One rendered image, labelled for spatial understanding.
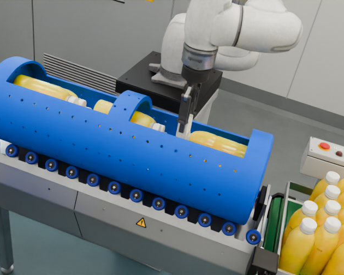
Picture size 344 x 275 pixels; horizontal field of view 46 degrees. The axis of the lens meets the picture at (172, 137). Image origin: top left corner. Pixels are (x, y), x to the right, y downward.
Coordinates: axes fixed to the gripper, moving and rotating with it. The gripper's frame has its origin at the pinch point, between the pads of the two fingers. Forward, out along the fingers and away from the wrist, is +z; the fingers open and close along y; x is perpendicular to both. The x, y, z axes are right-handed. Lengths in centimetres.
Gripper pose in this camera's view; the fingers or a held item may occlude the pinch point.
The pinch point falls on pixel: (184, 127)
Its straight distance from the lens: 119.7
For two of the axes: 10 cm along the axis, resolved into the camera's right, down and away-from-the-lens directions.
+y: -3.2, 5.0, -8.1
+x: 9.4, 3.0, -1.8
